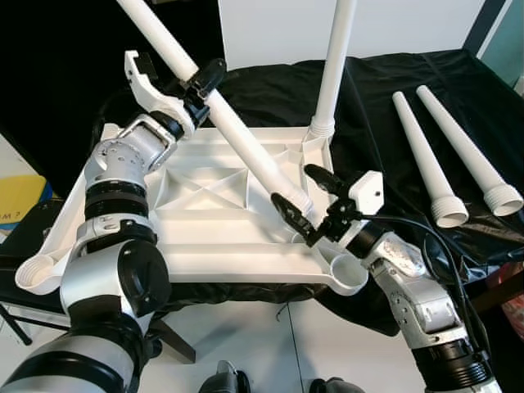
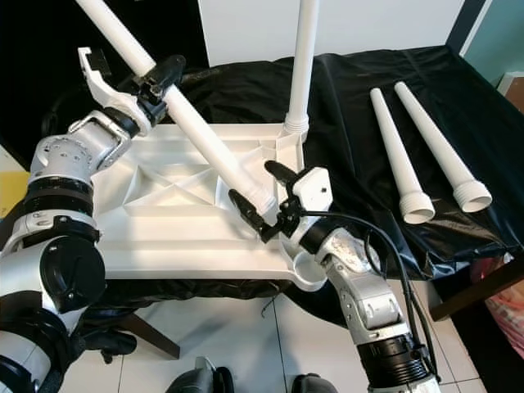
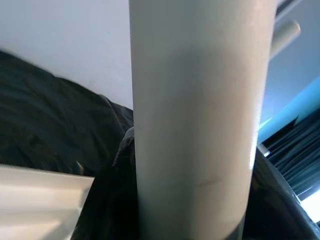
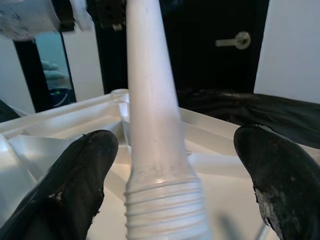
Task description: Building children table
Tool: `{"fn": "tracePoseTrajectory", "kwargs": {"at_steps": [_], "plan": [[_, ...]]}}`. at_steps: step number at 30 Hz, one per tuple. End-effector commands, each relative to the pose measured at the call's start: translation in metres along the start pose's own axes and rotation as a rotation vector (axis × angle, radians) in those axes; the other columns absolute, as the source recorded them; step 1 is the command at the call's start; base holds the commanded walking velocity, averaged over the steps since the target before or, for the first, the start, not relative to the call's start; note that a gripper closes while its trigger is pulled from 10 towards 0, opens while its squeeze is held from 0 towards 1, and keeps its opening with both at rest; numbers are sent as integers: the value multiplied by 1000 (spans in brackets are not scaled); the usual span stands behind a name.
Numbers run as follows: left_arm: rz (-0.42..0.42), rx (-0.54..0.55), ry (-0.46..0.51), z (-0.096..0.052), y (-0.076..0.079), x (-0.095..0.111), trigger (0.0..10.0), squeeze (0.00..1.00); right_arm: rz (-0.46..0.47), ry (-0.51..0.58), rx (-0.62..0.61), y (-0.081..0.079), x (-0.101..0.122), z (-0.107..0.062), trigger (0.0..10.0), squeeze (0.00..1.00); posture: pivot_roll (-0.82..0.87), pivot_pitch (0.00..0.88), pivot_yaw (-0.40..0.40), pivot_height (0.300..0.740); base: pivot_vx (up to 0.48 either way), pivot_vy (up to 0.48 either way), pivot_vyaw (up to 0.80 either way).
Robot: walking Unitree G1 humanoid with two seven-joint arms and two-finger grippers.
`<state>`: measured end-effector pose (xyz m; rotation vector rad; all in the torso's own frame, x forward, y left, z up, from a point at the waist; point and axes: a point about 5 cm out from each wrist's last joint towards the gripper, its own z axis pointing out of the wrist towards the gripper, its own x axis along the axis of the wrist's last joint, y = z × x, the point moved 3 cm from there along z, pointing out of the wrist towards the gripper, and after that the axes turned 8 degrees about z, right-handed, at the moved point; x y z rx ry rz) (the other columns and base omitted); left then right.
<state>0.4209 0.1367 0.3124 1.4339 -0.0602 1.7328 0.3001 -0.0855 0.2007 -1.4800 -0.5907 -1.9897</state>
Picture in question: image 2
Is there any white plastic table top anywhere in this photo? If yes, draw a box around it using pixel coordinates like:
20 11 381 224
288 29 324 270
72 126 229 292
0 123 328 291

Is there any pink plastic bag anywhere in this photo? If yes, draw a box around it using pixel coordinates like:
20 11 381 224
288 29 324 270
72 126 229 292
487 258 524 337

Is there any grey left robot foot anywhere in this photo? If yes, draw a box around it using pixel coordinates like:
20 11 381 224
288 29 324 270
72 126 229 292
168 356 234 393

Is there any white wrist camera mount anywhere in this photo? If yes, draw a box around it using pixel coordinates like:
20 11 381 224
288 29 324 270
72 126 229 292
78 47 152 136
291 166 332 212

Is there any grey robot foot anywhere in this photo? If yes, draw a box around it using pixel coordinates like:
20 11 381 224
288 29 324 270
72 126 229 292
289 373 341 393
168 356 234 393

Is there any brown cardboard box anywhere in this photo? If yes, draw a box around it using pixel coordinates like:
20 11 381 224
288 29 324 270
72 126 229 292
499 72 524 111

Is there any brown wooden table leg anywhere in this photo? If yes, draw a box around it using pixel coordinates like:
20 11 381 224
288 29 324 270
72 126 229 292
430 260 504 322
123 315 181 361

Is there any grey right robot foot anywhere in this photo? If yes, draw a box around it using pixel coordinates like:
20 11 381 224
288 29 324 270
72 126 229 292
289 373 341 393

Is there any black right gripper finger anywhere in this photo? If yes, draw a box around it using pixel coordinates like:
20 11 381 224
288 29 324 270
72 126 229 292
264 160 300 192
228 189 273 245

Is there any black shiny table cloth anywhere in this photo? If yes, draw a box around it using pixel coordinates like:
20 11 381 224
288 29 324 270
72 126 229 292
0 45 524 316

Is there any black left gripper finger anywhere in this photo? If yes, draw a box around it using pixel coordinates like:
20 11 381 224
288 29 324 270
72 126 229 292
146 55 187 93

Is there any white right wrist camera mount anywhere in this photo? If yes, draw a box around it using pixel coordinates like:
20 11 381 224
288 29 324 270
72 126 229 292
291 166 332 212

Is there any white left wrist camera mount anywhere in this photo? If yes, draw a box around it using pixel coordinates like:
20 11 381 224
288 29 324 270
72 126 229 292
78 47 152 136

